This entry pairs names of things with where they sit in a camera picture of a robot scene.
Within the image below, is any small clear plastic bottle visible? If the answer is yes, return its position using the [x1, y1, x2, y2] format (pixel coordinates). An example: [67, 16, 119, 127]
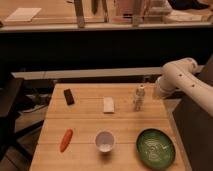
[133, 85, 145, 111]

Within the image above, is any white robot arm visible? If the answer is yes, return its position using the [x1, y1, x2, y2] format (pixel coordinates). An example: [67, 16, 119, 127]
[153, 58, 213, 117]

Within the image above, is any white sponge block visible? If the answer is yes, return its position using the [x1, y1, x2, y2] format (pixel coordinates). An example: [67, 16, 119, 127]
[103, 97, 114, 113]

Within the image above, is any black rectangular block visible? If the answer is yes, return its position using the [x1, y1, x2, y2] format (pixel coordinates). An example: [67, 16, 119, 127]
[64, 89, 75, 105]

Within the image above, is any white cup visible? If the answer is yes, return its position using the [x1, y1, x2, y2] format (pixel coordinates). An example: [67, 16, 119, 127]
[95, 131, 115, 153]

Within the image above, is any orange carrot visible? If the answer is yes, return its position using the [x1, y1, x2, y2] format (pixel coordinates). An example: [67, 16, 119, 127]
[60, 129, 73, 152]

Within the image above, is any green patterned plate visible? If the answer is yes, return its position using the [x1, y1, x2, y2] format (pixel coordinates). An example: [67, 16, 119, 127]
[136, 128, 176, 170]

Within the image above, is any black chair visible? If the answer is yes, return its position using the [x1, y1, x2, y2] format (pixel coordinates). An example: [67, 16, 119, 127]
[0, 63, 46, 164]

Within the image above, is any white board on shelf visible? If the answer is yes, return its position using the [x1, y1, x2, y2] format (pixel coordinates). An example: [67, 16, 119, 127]
[5, 8, 41, 22]

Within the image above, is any grey metal post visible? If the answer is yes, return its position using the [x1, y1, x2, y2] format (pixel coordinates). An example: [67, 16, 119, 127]
[132, 0, 142, 27]
[74, 0, 85, 28]

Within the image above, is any grey metal post right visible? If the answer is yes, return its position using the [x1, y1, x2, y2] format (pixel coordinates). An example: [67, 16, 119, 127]
[132, 0, 142, 27]

